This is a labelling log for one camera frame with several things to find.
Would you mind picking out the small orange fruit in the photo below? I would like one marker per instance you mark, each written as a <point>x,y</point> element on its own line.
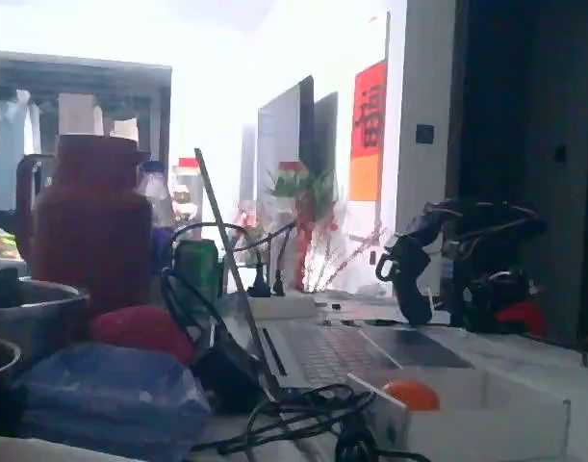
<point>414,395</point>

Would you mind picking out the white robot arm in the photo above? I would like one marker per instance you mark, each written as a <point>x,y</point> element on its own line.
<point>486,298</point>

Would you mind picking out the red berry branches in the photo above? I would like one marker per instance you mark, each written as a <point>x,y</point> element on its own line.
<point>351,255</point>

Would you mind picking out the silver laptop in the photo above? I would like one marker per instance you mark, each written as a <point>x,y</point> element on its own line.
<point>332,346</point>

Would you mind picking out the red clamp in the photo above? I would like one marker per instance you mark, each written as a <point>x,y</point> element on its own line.
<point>519,317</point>

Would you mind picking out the red calligraphy poster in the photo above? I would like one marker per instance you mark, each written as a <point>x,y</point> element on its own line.
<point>368,130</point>

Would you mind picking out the green plant red vase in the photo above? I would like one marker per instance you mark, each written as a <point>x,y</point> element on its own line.
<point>303,226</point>

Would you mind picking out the white power strip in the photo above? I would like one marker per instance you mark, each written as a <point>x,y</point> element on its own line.
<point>284,307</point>

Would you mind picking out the black power plug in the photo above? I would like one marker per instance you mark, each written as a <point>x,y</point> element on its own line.
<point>279,284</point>
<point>259,286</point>

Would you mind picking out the narrow grey glossy panel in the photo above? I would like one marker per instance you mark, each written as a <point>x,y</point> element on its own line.
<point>326,130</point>

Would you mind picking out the dark wooden door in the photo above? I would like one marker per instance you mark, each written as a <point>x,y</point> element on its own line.
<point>515,96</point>

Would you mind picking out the wide grey glossy panel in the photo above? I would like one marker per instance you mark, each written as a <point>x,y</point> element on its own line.
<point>284,139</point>

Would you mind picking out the small black charger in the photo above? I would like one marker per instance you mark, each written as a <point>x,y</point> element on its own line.
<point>231,375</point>

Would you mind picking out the green can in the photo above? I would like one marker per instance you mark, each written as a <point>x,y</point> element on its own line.
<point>196,269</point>

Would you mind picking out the jar with red lid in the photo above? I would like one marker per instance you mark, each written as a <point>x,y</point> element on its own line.
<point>186,192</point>

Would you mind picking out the clear bottle blue cap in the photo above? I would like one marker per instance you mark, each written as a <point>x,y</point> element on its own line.
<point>156,192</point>

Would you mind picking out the red cloth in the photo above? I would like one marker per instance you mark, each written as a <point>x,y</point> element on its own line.
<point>139,329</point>

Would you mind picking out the purple wet wipes pack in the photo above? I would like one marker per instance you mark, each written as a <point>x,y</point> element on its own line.
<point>106,399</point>

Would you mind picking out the dark red thermos jug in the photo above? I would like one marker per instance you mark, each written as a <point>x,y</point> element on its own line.
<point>91,226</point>

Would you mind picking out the deep steel bowl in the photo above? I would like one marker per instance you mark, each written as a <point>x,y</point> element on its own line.
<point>38,317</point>

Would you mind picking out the wide steel bowl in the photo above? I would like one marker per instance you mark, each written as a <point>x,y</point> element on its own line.
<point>0,380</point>

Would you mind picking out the white hanging shirt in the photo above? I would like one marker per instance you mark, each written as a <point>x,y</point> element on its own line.
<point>9,144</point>

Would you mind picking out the black wall switch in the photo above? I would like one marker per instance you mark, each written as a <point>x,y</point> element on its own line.
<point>424,134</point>

